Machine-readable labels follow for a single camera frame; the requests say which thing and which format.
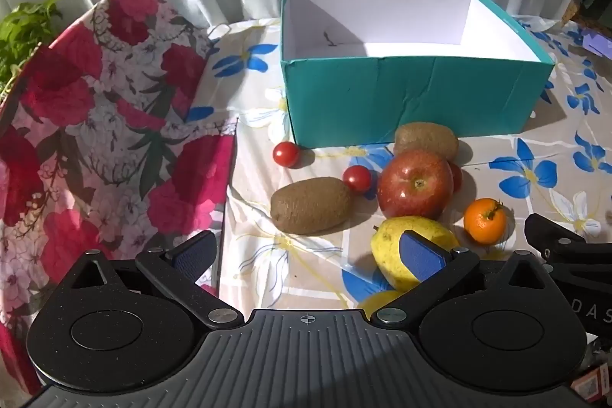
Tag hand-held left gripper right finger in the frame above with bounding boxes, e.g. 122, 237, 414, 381
370, 230, 553, 332

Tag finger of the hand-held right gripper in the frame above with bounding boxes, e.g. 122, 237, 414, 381
524, 213, 588, 262

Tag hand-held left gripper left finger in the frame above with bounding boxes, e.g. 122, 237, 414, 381
67, 230, 244, 330

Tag smooth yellow pear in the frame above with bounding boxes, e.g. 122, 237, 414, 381
370, 216, 461, 291

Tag speckled yellow pear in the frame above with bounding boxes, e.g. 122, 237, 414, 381
358, 290, 407, 315

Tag orange mandarin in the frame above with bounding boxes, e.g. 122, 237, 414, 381
463, 198, 508, 245

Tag red apple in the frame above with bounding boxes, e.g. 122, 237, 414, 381
377, 149, 455, 220

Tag brown kiwi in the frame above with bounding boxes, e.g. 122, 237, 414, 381
270, 177, 355, 234
393, 122, 460, 161

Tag teal cardboard box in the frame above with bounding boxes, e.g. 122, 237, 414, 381
280, 0, 556, 149

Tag blue floral tablecloth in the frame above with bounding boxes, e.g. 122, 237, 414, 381
191, 13, 612, 344

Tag red packet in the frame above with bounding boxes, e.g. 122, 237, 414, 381
571, 362, 612, 404

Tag purple paper piece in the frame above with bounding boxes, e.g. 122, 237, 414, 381
583, 30, 612, 58

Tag green leafy plant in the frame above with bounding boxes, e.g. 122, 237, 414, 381
0, 0, 73, 97

